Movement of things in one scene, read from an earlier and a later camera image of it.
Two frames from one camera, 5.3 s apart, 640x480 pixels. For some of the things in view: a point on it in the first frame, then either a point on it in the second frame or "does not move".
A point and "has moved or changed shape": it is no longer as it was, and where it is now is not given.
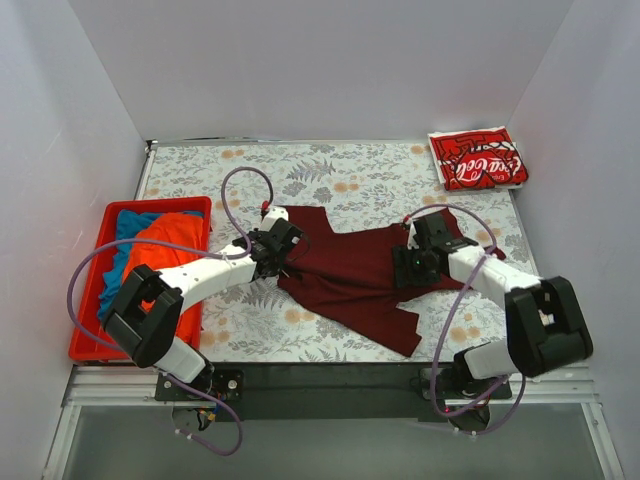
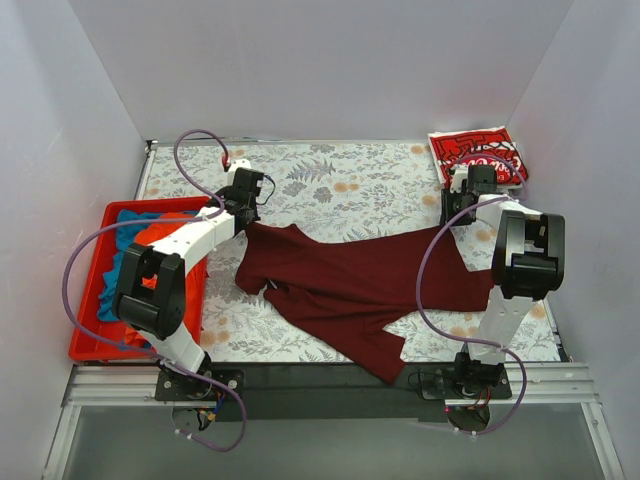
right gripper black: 405,265 to 451,209
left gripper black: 279,258 to 248,215
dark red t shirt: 349,276 has moved or changed shape
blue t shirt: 129,224 does not move
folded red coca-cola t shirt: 479,159 does not move
